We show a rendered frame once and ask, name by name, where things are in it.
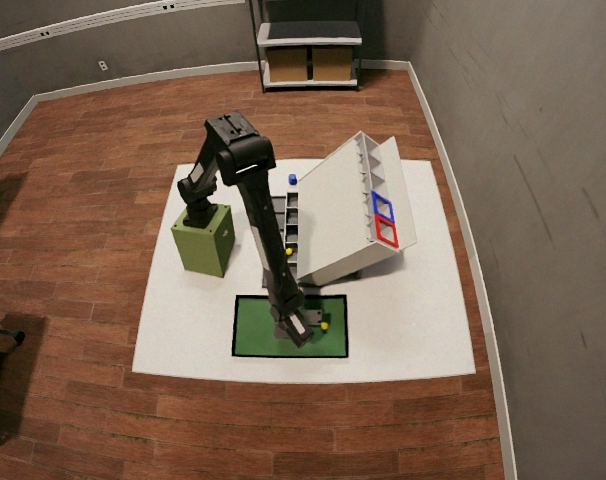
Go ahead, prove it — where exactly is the red square band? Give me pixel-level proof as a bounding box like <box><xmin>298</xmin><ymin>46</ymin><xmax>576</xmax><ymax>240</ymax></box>
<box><xmin>374</xmin><ymin>214</ymin><xmax>399</xmax><ymax>248</ymax></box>

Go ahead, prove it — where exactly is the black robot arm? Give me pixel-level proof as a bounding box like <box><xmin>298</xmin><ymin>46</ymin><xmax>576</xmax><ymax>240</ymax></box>
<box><xmin>177</xmin><ymin>110</ymin><xmax>322</xmax><ymax>349</ymax></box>

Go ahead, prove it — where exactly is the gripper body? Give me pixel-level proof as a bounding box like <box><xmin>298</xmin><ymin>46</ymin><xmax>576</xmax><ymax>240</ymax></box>
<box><xmin>274</xmin><ymin>321</ymin><xmax>288</xmax><ymax>338</ymax></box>

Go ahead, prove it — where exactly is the blue funnel band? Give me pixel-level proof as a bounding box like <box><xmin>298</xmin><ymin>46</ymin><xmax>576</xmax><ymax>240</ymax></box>
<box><xmin>371</xmin><ymin>191</ymin><xmax>395</xmax><ymax>224</ymax></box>

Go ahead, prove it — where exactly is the large white panel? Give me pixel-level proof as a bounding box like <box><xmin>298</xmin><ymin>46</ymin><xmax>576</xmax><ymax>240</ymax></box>
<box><xmin>271</xmin><ymin>131</ymin><xmax>418</xmax><ymax>288</ymax></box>

